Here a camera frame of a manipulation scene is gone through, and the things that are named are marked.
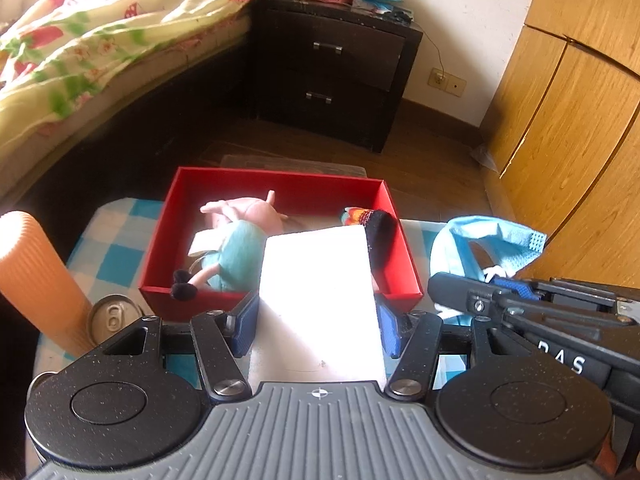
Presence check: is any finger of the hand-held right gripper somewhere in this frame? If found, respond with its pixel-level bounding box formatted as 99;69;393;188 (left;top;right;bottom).
427;272;507;319
492;277;627;312

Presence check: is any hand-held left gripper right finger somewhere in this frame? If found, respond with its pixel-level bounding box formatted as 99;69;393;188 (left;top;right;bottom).
375;292;496;401

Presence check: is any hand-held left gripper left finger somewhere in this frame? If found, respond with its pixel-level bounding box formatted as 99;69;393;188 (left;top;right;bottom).
97;291;262;404

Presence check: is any blue face mask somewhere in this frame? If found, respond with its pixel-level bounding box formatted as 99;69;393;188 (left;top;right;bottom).
429;215;549;322

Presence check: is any pink pig plush toy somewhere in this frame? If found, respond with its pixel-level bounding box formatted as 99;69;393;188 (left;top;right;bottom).
171;190;289;302

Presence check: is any white foam block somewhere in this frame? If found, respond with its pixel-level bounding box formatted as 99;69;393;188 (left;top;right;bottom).
250;225;389;392

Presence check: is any dark patterned sock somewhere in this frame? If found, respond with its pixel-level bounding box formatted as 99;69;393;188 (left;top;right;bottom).
340;207;399;282

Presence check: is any red cardboard box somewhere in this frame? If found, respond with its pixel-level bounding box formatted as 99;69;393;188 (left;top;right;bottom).
138;166;425;322

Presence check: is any dark green drink can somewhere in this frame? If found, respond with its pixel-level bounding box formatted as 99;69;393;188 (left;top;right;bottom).
89;294;147;349

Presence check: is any clear plastic bag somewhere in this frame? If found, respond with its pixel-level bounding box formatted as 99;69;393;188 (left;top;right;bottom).
470;144;499;172

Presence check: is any blue checkered tablecloth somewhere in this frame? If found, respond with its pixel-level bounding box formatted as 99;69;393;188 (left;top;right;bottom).
37;197;501;397

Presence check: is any wooden wardrobe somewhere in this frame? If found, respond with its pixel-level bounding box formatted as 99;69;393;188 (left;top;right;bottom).
482;0;640;292

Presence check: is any dark wooden nightstand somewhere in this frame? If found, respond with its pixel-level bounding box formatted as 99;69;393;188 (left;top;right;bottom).
252;0;425;155

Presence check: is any dark nightstand drawer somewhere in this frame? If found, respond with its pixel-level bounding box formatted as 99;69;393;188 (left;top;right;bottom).
260;67;394;137
265;10;407;92

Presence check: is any orange ribbed bottle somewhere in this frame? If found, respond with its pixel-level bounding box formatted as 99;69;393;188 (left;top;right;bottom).
0;210;94;359

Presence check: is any dark wooden bed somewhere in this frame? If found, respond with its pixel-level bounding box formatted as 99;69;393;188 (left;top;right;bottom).
0;0;292;223

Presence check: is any floral quilt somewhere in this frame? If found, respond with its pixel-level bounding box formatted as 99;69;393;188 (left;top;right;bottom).
0;0;289;162

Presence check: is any wall power outlet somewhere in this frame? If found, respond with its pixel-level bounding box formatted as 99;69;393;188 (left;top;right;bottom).
429;67;469;97

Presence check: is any thin power cable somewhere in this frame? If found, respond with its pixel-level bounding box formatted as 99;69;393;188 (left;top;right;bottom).
412;20;446;78

